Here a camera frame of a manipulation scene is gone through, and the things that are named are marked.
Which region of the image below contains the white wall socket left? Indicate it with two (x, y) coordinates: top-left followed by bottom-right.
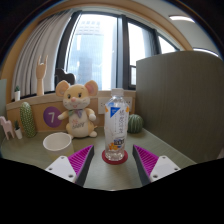
(98, 97), (110, 114)

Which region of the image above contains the small potted plant white pot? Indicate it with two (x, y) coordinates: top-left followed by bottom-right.
(14, 120), (22, 139)

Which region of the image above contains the tall green cactus figure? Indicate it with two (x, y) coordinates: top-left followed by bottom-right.
(20, 102), (36, 138)

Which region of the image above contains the green left partition panel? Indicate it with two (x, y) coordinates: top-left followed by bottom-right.
(0, 79), (7, 116)

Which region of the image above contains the green right partition panel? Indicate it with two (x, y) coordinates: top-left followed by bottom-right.
(135, 51), (224, 163)

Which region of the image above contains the wooden hand model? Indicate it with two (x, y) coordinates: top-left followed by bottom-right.
(36, 57), (48, 96)

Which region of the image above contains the black horse figurine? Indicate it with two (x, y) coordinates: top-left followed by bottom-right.
(55, 68), (76, 85)

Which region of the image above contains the red round coaster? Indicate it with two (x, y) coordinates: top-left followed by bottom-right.
(102, 151), (128, 165)

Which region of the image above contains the round green cactus figure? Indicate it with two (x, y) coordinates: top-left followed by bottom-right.
(128, 114), (144, 134)

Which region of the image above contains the beige plush mouse toy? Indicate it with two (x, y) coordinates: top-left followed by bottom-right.
(56, 80), (98, 138)

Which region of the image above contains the clear plastic water bottle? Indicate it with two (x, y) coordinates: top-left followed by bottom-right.
(104, 88), (130, 156)

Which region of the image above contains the purple number seven sticker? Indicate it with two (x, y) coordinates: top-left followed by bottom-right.
(43, 106), (61, 128)

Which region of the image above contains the cream ceramic cup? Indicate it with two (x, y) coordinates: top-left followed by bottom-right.
(43, 132), (74, 159)

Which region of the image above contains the grey curtain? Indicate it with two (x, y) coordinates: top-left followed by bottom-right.
(11, 10), (73, 98)

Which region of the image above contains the white wall socket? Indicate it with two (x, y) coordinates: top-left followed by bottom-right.
(98, 97), (110, 114)
(124, 97), (132, 112)

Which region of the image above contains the green partition panel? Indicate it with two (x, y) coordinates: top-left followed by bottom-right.
(0, 79), (7, 116)
(135, 51), (224, 163)

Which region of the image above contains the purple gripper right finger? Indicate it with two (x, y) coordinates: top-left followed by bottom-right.
(132, 145), (180, 186)

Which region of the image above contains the white wall socket right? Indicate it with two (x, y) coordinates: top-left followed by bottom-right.
(124, 97), (132, 112)

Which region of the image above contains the potted plant on ledge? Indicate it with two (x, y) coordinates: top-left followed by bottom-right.
(14, 85), (20, 102)

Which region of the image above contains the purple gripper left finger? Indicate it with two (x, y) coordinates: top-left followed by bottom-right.
(46, 145), (94, 186)

